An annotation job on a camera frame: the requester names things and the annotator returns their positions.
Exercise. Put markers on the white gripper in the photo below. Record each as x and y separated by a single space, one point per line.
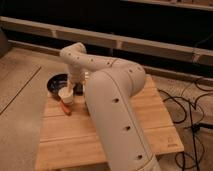
75 75

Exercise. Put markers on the white ceramic cup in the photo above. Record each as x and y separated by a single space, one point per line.
66 95

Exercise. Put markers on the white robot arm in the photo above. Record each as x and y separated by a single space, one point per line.
113 81

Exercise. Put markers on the black bowl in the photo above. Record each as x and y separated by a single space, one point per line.
59 81

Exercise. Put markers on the orange carrot toy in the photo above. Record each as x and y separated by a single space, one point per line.
65 108

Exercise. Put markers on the wooden table board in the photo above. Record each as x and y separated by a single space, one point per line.
70 141

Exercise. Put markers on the white shelf rail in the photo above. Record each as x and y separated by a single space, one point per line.
153 48

